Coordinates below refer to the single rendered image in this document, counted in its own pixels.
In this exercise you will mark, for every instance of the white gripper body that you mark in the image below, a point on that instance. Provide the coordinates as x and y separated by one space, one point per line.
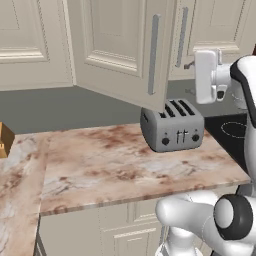
204 76

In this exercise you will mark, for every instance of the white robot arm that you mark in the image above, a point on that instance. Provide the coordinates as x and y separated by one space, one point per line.
241 76

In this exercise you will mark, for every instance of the cream cabinet door, closed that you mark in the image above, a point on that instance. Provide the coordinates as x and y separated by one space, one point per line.
216 23

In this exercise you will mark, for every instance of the cream cabinet door, open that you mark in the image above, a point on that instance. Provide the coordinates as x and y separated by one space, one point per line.
116 43

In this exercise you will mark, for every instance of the cream base cabinet drawer front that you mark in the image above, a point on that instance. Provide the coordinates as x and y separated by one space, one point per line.
145 211

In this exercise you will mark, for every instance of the cream base cabinet door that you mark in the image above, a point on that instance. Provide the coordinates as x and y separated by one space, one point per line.
133 241

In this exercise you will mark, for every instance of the wide cream cabinet door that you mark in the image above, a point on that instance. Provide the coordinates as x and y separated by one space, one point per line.
30 43

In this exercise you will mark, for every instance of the grey four-slot toaster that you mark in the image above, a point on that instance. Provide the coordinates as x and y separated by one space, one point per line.
173 133

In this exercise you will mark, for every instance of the black hob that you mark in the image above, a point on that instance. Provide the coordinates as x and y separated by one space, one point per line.
218 148

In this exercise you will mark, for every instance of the brown wooden box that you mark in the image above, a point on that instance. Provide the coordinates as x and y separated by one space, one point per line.
5 140

